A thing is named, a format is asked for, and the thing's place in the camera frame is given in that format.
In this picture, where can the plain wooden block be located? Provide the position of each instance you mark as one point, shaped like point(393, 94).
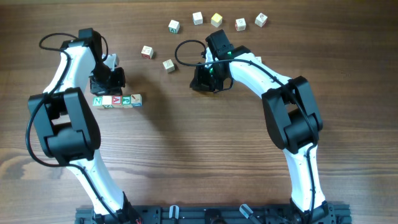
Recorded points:
point(107, 101)

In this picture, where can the wooden block far right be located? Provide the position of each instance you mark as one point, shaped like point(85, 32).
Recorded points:
point(261, 19)

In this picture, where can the wooden block red picture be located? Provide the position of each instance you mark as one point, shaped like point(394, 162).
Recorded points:
point(240, 24)

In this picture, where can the green picture block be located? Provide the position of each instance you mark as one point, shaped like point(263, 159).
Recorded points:
point(126, 101)

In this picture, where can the wooden block red stripes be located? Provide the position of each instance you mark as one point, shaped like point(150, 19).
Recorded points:
point(168, 65)

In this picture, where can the wooden block blue picture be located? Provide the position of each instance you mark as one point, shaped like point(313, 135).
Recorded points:
point(136, 100)

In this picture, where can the yellow wooden block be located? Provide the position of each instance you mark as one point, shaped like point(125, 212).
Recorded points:
point(216, 20)

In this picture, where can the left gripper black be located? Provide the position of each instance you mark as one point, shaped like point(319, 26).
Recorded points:
point(116, 89)

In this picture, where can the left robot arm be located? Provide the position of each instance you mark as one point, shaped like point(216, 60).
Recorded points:
point(62, 130)

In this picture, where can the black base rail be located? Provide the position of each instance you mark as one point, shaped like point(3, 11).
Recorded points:
point(276, 213)

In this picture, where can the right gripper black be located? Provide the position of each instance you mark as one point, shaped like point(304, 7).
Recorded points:
point(202, 84)

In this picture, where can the white wooden block top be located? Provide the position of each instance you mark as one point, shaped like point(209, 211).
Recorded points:
point(197, 18)

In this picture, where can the red A block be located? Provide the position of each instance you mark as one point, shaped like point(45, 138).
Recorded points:
point(117, 101)

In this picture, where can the wooden block teal side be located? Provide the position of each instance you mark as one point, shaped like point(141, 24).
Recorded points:
point(174, 26)

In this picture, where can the wooden block red left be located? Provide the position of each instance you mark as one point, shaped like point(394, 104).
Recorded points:
point(147, 52)

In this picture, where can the green N block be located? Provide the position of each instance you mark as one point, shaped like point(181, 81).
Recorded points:
point(98, 102)

